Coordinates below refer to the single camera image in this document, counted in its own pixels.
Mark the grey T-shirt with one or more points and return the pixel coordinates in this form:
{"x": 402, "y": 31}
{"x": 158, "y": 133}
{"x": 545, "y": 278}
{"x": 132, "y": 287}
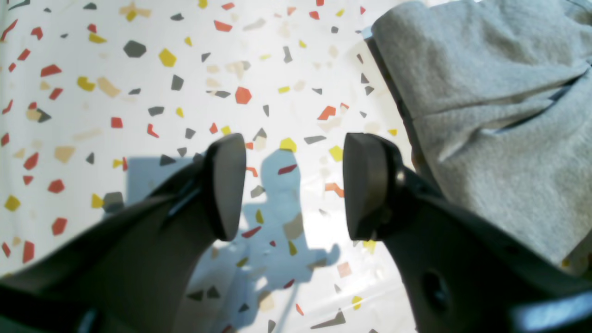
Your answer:
{"x": 499, "y": 95}

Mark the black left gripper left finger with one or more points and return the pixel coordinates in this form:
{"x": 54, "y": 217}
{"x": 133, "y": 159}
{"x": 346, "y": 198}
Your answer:
{"x": 129, "y": 273}

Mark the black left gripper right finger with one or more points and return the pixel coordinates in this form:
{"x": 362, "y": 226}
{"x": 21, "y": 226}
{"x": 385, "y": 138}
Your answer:
{"x": 461, "y": 274}

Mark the terrazzo patterned tablecloth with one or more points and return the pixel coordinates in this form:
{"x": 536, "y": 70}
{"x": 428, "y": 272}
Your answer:
{"x": 102, "y": 100}

